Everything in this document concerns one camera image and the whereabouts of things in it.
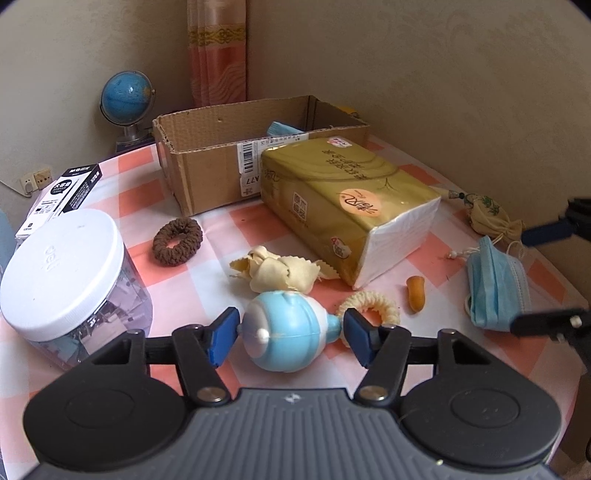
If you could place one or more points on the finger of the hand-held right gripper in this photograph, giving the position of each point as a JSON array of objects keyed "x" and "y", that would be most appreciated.
[
  {"x": 540, "y": 323},
  {"x": 545, "y": 233}
]

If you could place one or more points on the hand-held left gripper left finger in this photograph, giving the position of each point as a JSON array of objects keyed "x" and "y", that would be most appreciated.
[{"x": 221, "y": 334}]

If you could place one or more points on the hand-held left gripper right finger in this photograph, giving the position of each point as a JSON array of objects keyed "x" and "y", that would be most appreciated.
[{"x": 358, "y": 339}]

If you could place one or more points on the blue face mask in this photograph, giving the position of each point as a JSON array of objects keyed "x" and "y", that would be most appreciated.
[
  {"x": 281, "y": 129},
  {"x": 494, "y": 286}
]

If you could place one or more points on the cream floral sachet bag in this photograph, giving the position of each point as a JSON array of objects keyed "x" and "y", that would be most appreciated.
[{"x": 485, "y": 212}]

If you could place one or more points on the blue white rubber squeeze bulb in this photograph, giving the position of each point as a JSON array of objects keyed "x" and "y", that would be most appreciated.
[{"x": 286, "y": 327}]

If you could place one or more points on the orange rubber finger cot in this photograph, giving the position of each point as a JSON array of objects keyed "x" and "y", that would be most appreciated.
[{"x": 415, "y": 295}]

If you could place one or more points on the cream zigzag-edged cloth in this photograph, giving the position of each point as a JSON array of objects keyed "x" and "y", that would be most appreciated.
[{"x": 277, "y": 272}]

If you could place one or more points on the brown hair scrunchie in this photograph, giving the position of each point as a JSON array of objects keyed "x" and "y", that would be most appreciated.
[{"x": 161, "y": 249}]

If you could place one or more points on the cardboard box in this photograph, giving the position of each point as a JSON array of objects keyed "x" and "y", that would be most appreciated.
[{"x": 207, "y": 170}]

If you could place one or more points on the pink white checkered tablecloth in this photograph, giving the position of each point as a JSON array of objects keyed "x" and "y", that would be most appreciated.
[{"x": 184, "y": 295}]

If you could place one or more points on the gold tissue pack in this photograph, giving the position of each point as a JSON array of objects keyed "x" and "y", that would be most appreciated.
[{"x": 332, "y": 184}]

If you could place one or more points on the clear plastic jar with lid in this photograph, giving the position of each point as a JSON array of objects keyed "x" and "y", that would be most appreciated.
[{"x": 60, "y": 267}]

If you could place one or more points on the black and white carton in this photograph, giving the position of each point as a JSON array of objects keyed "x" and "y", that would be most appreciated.
[{"x": 69, "y": 189}]

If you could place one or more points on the yellow toy car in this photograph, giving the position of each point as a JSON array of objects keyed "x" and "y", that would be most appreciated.
[{"x": 349, "y": 111}]

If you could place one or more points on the grey-blue seat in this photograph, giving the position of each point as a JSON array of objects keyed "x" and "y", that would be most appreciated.
[{"x": 4, "y": 230}]

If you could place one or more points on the white power socket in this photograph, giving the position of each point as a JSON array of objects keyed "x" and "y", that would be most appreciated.
[{"x": 39, "y": 177}]

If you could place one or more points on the blue desk globe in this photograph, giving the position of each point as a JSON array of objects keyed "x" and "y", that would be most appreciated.
[{"x": 124, "y": 94}]

